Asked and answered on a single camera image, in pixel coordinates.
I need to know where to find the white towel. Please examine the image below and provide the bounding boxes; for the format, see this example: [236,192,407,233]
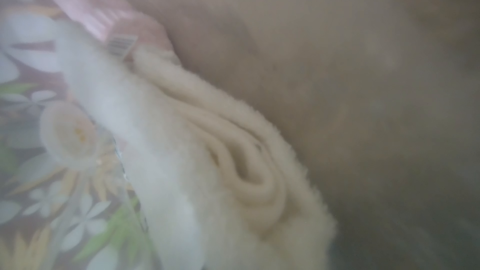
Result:
[56,21,336,270]

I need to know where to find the pink towel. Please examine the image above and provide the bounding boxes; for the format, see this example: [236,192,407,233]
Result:
[53,0,174,59]

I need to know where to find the clear plastic vacuum bag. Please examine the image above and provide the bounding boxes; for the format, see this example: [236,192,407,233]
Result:
[1,0,160,270]

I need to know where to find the white vacuum bag valve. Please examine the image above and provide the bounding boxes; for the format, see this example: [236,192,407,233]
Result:
[39,101,97,171]

